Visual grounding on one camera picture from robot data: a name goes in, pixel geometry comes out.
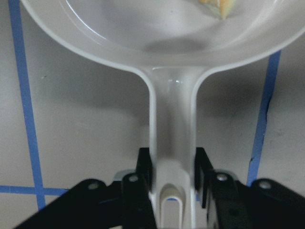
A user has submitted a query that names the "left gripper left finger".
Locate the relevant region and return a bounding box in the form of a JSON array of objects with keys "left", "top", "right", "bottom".
[{"left": 17, "top": 148, "right": 157, "bottom": 229}]

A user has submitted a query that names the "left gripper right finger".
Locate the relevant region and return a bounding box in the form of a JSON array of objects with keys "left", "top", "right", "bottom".
[{"left": 194, "top": 147, "right": 305, "bottom": 229}]

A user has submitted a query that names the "beige plastic dustpan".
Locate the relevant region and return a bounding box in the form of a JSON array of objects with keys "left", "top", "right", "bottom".
[{"left": 22, "top": 0, "right": 305, "bottom": 229}]

